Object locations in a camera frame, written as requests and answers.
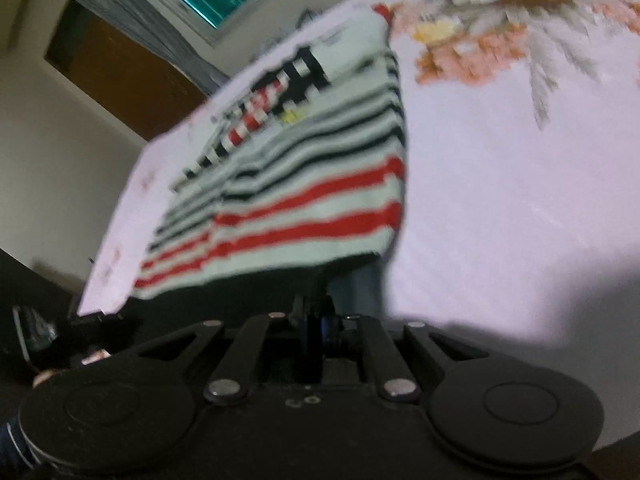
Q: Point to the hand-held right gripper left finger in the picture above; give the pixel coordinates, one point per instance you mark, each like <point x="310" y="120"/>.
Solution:
<point x="250" y="350"/>

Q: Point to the striped knit sweater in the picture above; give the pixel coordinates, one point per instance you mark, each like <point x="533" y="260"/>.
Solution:
<point x="300" y="210"/>

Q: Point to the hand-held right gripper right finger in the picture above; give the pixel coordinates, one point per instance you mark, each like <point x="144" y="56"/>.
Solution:
<point x="372" y="350"/>

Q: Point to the pink floral bed sheet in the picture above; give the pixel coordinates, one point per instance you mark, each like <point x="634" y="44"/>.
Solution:
<point x="500" y="185"/>

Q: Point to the brown wooden door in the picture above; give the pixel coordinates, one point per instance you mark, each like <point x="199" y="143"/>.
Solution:
<point x="125" y="75"/>

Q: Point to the grey curtain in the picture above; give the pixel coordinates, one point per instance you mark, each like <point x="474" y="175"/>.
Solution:
<point x="150" y="25"/>

